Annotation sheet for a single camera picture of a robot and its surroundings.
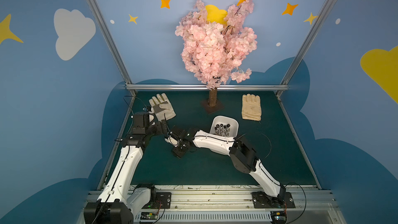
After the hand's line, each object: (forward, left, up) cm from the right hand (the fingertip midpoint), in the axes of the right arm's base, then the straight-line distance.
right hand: (178, 149), depth 90 cm
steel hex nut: (+19, -23, -2) cm, 30 cm away
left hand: (+7, +10, +17) cm, 21 cm away
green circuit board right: (-29, -52, -4) cm, 60 cm away
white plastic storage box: (+19, -28, -2) cm, 34 cm away
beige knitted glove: (+36, -48, -2) cm, 60 cm away
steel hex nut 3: (+15, -26, -3) cm, 30 cm away
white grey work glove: (+32, +17, -1) cm, 36 cm away
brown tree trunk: (+37, -20, +7) cm, 42 cm away
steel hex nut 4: (+14, -29, -2) cm, 32 cm away
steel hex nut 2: (+19, -30, -1) cm, 36 cm away
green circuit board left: (-32, +9, -3) cm, 34 cm away
